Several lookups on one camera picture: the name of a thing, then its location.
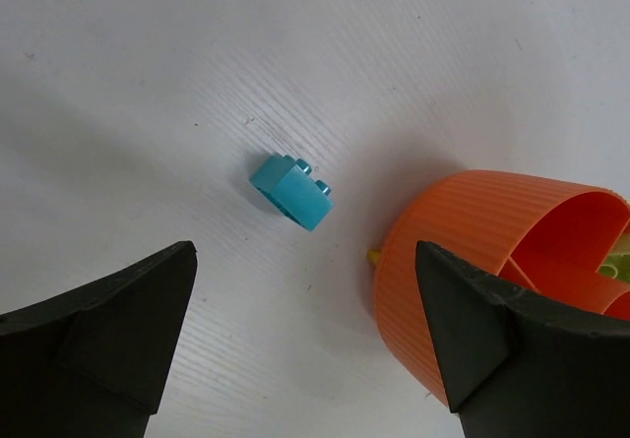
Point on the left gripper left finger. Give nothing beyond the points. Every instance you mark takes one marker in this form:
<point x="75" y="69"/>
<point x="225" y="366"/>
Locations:
<point x="93" y="361"/>

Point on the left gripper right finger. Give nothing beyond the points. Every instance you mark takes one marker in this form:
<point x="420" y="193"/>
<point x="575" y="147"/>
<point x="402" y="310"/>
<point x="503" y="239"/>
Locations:
<point x="517" y="364"/>

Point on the light green lego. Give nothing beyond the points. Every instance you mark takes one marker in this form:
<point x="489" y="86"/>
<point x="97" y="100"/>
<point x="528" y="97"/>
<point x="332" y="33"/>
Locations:
<point x="373" y="256"/>
<point x="616" y="266"/>

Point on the cyan long lego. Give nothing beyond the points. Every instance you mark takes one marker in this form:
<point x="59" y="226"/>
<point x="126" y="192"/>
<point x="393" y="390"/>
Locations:
<point x="287" y="184"/>

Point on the orange round divided container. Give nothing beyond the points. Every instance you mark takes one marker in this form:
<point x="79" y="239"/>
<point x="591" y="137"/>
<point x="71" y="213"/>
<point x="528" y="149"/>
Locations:
<point x="545" y="235"/>

